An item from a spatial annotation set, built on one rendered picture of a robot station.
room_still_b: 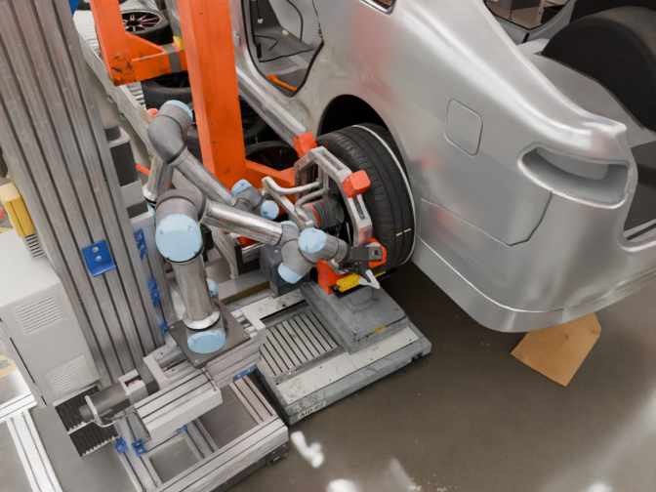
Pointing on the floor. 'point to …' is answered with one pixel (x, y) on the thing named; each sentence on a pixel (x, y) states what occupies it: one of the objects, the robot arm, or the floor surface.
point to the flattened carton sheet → (559, 348)
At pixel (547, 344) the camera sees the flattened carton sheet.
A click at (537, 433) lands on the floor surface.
